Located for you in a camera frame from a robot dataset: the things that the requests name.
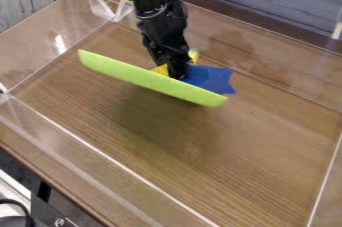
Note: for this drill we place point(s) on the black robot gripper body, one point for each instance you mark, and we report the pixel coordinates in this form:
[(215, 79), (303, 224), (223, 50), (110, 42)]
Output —
[(162, 24)]

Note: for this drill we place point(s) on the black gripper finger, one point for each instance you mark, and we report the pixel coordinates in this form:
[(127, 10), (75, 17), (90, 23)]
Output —
[(178, 64), (156, 52)]

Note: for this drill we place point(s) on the yellow toy banana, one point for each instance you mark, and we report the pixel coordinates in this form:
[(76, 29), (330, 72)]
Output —
[(163, 70)]

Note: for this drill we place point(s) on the green round plate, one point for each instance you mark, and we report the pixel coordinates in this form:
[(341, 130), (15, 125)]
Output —
[(150, 80)]

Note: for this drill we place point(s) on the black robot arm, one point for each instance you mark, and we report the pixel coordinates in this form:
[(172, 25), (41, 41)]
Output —
[(162, 25)]

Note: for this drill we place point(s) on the blue star-shaped block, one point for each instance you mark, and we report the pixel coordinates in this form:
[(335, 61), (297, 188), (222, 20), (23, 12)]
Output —
[(210, 78)]

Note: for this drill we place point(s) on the clear acrylic corner bracket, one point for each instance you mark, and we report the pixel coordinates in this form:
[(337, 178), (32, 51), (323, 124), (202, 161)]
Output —
[(111, 10)]

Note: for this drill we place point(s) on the clear acrylic enclosure wall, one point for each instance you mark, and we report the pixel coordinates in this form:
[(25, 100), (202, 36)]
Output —
[(147, 161)]

